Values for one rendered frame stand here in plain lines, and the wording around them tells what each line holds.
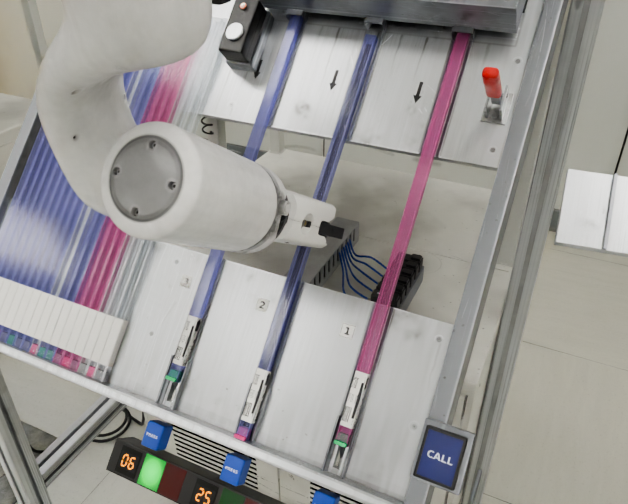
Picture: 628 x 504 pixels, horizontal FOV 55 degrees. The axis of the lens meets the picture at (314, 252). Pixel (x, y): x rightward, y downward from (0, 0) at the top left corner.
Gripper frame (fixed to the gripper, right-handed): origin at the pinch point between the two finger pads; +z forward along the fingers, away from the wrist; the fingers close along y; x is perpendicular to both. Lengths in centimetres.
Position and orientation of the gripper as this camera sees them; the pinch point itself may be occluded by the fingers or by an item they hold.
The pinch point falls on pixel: (309, 226)
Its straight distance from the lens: 71.1
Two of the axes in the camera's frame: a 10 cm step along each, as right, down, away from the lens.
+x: -2.4, 9.7, 0.2
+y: -9.0, -2.3, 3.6
